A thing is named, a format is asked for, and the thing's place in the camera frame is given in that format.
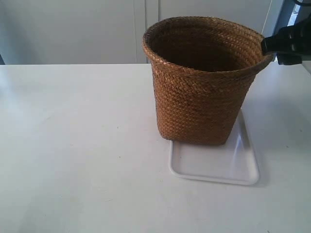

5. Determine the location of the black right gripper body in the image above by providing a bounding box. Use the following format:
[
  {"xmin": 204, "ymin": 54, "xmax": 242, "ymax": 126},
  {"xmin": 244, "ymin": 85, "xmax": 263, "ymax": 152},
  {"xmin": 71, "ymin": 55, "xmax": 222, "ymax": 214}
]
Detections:
[{"xmin": 276, "ymin": 21, "xmax": 311, "ymax": 66}]

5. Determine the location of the brown woven wicker basket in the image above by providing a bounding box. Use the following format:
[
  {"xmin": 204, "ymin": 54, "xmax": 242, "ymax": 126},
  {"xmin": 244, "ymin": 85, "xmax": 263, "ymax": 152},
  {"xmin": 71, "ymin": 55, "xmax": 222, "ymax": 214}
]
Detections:
[{"xmin": 142, "ymin": 17, "xmax": 273, "ymax": 146}]

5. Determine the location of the white rectangular plastic tray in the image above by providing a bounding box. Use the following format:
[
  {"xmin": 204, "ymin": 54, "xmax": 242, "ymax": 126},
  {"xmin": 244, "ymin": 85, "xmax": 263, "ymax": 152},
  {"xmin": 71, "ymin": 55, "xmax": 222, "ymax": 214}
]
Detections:
[{"xmin": 169, "ymin": 112, "xmax": 260, "ymax": 186}]

